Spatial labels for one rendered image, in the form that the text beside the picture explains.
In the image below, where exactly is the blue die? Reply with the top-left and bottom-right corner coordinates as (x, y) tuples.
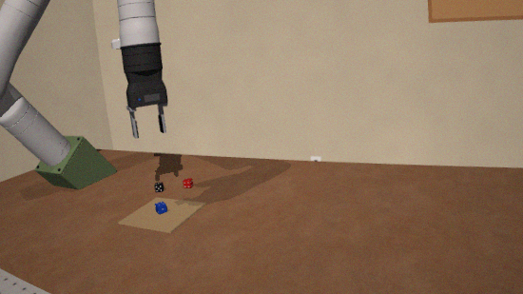
(155, 202), (167, 214)

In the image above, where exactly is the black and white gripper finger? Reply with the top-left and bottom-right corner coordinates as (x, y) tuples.
(126, 106), (139, 139)
(158, 103), (168, 133)

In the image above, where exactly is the tan flat mat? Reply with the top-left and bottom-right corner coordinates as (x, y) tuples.
(118, 198), (205, 233)

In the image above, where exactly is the red die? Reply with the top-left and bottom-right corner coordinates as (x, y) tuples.
(183, 179), (193, 188)

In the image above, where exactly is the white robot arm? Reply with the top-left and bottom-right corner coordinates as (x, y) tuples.
(0, 0), (156, 167)

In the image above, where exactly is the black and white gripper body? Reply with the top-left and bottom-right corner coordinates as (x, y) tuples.
(111, 16), (167, 108)

